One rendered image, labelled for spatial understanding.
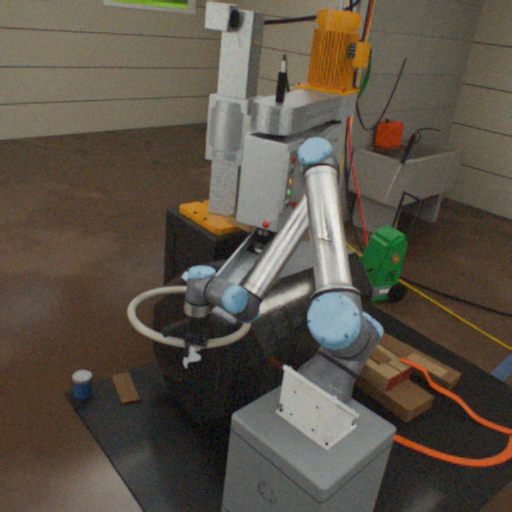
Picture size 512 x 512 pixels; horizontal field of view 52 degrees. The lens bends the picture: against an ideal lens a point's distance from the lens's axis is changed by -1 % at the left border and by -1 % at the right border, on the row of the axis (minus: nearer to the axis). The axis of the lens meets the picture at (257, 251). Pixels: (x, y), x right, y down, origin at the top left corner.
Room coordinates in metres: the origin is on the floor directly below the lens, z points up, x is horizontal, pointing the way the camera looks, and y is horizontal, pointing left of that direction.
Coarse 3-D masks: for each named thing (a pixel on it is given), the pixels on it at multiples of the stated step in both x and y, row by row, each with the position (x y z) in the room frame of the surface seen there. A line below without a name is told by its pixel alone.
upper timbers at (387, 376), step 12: (384, 348) 2.85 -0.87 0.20; (372, 360) 2.70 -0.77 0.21; (396, 360) 2.73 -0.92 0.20; (360, 372) 2.67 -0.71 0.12; (372, 372) 2.62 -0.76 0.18; (384, 372) 2.59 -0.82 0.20; (396, 372) 2.60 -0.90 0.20; (408, 372) 2.68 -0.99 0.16; (384, 384) 2.55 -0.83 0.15; (396, 384) 2.60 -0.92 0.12
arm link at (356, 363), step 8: (368, 320) 1.45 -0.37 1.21; (368, 328) 1.41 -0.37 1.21; (376, 328) 1.44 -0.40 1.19; (376, 336) 1.44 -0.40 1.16; (368, 344) 1.39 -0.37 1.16; (376, 344) 1.44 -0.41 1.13; (328, 352) 1.40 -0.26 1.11; (360, 352) 1.36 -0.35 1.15; (368, 352) 1.40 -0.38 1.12; (336, 360) 1.37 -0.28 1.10; (344, 360) 1.37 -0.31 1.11; (352, 360) 1.37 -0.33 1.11; (360, 360) 1.39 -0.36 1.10; (352, 368) 1.37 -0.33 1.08; (360, 368) 1.39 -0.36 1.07
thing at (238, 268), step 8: (248, 240) 2.38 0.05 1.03; (272, 240) 2.37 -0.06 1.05; (240, 248) 2.31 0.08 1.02; (264, 248) 2.31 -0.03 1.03; (232, 256) 2.25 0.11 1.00; (240, 256) 2.31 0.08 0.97; (248, 256) 2.31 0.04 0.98; (256, 256) 2.31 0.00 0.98; (224, 264) 2.19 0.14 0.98; (232, 264) 2.24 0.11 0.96; (240, 264) 2.25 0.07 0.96; (248, 264) 2.25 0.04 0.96; (256, 264) 2.22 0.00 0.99; (224, 272) 2.17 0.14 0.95; (232, 272) 2.20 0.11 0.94; (240, 272) 2.20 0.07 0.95; (248, 272) 2.15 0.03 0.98; (232, 280) 2.14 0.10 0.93; (240, 280) 2.09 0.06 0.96
